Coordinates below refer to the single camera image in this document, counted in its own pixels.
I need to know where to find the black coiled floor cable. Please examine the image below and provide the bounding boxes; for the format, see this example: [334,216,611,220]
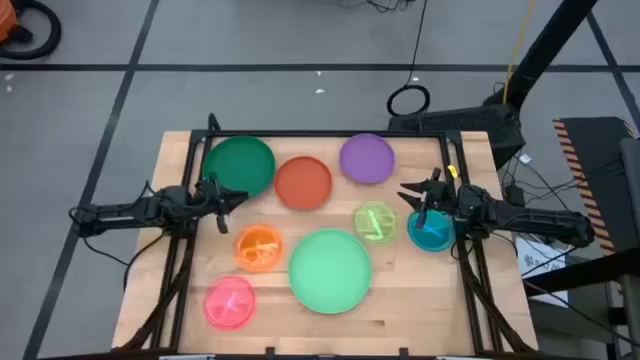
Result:
[385,0,432,118]

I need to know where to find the black metal beam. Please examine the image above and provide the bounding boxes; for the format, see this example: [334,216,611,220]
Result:
[521,246,640,297]

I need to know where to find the black aluminium table frame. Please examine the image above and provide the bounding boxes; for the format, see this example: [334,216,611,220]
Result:
[112,112,540,360]

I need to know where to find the orange shop vacuum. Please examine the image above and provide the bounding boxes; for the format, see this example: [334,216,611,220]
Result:
[0,0,19,44]

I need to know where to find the yellow cable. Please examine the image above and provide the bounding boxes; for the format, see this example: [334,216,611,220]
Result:
[501,0,537,105]

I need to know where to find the black slanted pole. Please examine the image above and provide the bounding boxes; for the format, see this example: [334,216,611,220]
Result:
[482,0,600,109]

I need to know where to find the black hazard-striped platform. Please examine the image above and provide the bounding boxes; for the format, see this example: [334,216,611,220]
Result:
[551,115,640,255]

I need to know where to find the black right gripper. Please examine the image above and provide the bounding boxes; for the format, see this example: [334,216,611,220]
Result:
[397,166,460,231]

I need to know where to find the large dark green plate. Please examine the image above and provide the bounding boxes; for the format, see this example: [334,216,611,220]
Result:
[201,135,277,199]

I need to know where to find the black power adapter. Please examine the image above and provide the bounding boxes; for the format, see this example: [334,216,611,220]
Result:
[504,184,527,208]

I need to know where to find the white paper sign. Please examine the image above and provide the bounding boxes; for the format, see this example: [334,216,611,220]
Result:
[513,234,571,307]

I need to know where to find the black perforated computer case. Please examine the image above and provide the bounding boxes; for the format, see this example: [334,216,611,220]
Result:
[387,103,527,171]

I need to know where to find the black cable bundle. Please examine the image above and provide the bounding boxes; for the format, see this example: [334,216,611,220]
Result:
[338,0,417,14]

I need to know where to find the small translucent teal plate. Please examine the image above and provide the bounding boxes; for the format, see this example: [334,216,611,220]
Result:
[406,208,457,253]

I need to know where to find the red-orange plastic plate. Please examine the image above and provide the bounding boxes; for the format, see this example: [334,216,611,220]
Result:
[273,155,334,211]

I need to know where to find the small translucent pink plate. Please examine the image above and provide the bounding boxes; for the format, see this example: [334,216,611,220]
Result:
[202,274,258,332]

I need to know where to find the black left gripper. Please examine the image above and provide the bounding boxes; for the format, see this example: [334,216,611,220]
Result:
[193,172,250,235]

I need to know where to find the small translucent lime plate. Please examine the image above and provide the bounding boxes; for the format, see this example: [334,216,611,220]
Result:
[351,200,399,245]

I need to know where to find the purple plastic plate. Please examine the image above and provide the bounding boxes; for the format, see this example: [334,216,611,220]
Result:
[339,132,396,185]

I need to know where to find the large light green plate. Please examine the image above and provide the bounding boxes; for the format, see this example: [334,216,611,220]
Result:
[287,228,373,316]

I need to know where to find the small translucent orange plate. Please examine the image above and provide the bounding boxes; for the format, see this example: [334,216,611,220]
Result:
[233,224,285,274]

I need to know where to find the black vacuum hose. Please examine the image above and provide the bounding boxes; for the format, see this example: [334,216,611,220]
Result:
[0,0,63,62]

